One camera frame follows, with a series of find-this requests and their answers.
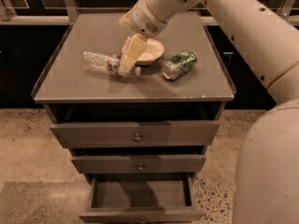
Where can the grey drawer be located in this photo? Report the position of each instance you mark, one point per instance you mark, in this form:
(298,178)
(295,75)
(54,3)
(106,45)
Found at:
(136,134)
(141,199)
(139,164)

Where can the clear plastic water bottle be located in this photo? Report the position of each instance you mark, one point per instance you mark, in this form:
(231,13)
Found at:
(106,64)

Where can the green soda can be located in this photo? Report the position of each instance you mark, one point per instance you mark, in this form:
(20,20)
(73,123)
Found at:
(180,64)

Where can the grey top drawer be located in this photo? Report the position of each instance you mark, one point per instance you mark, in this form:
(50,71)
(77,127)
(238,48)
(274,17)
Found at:
(136,134)

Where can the metal railing frame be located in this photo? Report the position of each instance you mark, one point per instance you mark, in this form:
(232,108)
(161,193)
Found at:
(65,11)

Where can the grey bottom drawer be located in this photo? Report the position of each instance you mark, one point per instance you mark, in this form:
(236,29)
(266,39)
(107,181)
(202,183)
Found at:
(141,199)

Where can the grey drawer cabinet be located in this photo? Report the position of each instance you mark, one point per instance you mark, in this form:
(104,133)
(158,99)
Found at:
(70,93)

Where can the grey middle drawer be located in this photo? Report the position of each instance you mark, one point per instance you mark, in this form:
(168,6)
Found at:
(139,164)

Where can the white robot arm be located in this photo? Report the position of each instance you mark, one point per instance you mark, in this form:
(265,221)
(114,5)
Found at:
(267,171)

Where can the white paper bowl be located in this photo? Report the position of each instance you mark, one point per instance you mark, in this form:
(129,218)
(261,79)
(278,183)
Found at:
(153,50)

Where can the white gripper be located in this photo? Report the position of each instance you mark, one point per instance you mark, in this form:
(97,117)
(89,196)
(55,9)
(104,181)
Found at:
(144,19)

